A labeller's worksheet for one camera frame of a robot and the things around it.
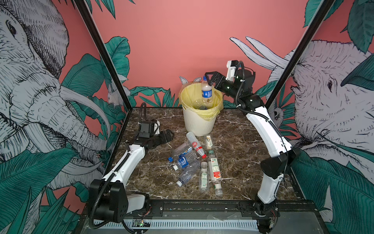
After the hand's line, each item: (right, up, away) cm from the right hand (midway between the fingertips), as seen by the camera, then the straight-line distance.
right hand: (208, 74), depth 69 cm
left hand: (-21, -30, +15) cm, 40 cm away
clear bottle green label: (-1, -54, +11) cm, 55 cm away
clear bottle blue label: (-2, -11, +35) cm, 37 cm away
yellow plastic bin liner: (-9, -6, +33) cm, 34 cm away
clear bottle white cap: (-10, -54, +17) cm, 58 cm away
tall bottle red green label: (+5, -52, +12) cm, 53 cm away
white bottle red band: (-5, -38, +24) cm, 45 cm away
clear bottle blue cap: (-10, -46, +17) cm, 50 cm away
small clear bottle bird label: (+3, -37, +24) cm, 44 cm away
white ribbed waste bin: (-4, -25, +24) cm, 35 cm away
